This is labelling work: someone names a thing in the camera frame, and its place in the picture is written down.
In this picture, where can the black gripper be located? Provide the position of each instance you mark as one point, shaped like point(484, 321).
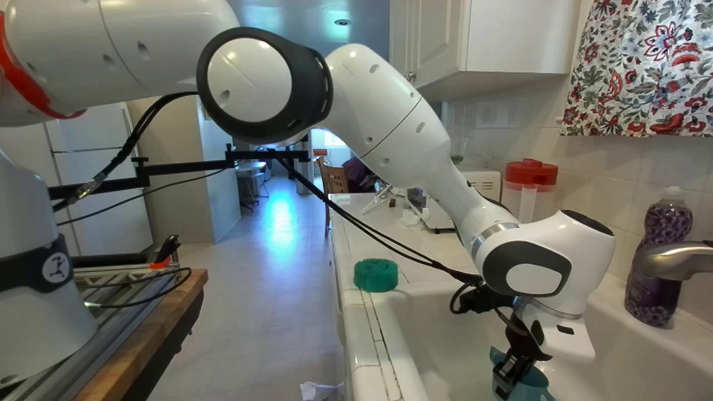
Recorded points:
point(528, 338)

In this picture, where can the blue plastic cup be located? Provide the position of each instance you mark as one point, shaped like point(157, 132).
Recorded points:
point(536, 387)

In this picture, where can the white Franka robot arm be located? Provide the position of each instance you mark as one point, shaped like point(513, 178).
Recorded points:
point(385, 124)

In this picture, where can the white ceramic sink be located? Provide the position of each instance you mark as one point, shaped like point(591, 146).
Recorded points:
point(436, 356)

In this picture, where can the green lid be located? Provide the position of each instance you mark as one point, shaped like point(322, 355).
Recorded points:
point(375, 274)

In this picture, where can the clear pitcher red lid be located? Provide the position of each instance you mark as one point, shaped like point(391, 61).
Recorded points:
point(528, 181)

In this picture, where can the grey metal faucet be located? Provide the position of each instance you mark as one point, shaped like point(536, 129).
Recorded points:
point(675, 258)

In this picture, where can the purple dish soap bottle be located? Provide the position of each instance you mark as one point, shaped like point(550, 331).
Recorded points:
point(668, 218)

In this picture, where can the purple fabric item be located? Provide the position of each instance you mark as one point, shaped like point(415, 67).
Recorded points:
point(356, 177)

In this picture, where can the brown wooden chair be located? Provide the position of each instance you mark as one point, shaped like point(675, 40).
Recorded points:
point(335, 181)

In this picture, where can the floral patterned curtain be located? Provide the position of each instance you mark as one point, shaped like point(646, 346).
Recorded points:
point(646, 67)

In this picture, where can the wooden table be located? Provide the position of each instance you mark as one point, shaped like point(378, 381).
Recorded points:
point(147, 347)

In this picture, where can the orange black clamp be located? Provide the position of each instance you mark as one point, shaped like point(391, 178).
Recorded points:
point(165, 257)

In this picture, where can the white refrigerator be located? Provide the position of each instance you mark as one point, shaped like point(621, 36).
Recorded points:
point(112, 207)

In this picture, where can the white wrist mount plate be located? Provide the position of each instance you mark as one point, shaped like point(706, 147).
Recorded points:
point(570, 342)

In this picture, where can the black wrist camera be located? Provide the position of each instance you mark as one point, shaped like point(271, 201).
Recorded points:
point(481, 299)

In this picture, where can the white wall cabinet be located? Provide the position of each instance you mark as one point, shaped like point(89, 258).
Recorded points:
point(503, 36)

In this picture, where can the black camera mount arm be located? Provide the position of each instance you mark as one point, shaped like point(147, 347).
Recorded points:
point(185, 168)

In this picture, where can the metal base frame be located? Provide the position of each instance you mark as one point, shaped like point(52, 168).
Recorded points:
point(112, 318)

